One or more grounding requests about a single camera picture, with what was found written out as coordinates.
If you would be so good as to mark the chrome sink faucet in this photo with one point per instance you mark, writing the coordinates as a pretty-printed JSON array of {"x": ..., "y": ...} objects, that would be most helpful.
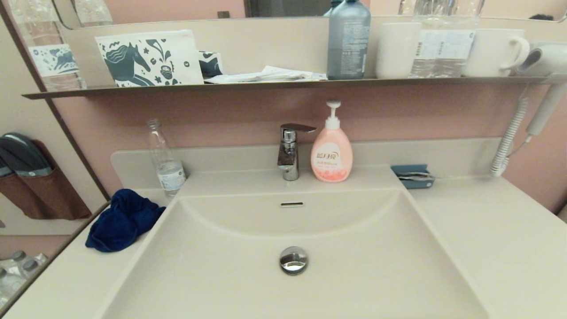
[{"x": 290, "y": 155}]

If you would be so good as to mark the white hair dryer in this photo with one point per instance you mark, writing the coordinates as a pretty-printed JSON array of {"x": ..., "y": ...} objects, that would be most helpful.
[{"x": 547, "y": 62}]

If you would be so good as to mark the blue terry cloth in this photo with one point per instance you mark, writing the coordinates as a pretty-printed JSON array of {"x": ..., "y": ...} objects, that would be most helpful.
[{"x": 122, "y": 221}]

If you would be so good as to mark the white paper packets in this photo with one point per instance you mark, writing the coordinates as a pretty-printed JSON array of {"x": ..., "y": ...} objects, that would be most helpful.
[{"x": 270, "y": 74}]

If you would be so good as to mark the pink soap pump bottle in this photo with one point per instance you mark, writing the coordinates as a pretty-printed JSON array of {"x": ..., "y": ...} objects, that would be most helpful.
[{"x": 331, "y": 155}]

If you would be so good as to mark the beige moulded sink basin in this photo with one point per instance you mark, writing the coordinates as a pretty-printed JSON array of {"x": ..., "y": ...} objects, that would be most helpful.
[{"x": 354, "y": 266}]

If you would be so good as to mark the grey toiletry bottle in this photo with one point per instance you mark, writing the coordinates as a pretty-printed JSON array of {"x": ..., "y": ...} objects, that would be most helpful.
[{"x": 347, "y": 44}]

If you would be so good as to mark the small clear water bottle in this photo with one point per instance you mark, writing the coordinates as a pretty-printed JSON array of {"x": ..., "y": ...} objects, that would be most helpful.
[{"x": 168, "y": 170}]

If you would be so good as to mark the chrome drain stopper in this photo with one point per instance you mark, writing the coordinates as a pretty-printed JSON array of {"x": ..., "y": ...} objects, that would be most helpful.
[{"x": 293, "y": 260}]

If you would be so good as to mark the shrink-wrapped water bottle pack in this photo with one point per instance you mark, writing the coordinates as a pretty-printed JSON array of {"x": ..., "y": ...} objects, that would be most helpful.
[{"x": 15, "y": 270}]

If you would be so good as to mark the large horse print pouch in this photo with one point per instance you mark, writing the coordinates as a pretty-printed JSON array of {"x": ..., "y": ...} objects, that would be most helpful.
[{"x": 150, "y": 57}]

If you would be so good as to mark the small blue print pouch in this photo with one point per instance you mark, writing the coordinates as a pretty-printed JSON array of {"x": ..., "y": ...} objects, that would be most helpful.
[{"x": 210, "y": 64}]

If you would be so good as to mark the dark metal wall shelf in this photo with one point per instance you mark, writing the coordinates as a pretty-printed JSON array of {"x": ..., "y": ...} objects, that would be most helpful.
[{"x": 266, "y": 84}]

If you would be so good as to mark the wall mirror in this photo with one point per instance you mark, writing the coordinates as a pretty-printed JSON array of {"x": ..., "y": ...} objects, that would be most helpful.
[{"x": 177, "y": 9}]

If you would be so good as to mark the teal blue box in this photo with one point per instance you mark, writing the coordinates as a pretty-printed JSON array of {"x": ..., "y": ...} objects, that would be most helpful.
[{"x": 409, "y": 170}]

